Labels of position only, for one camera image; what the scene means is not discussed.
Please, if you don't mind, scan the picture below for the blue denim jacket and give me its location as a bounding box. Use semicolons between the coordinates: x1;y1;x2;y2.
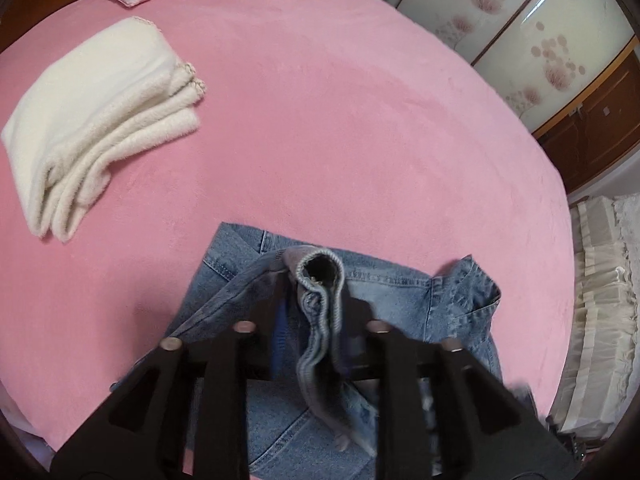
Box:
167;223;501;479

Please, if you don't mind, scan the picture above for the white lace curtain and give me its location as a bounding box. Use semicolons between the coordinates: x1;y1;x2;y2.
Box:
550;194;639;441

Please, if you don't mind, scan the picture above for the pink bed cover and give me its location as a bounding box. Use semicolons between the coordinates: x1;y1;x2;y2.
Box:
1;0;574;458

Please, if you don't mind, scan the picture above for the folded white fleece blanket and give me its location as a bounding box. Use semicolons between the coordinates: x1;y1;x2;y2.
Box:
1;16;206;243

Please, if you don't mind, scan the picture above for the brown wooden cabinet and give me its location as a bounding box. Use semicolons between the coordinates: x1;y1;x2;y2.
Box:
534;38;639;193

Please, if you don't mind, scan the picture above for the floral glass wardrobe door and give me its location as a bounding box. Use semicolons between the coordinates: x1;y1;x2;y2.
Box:
384;0;634;131

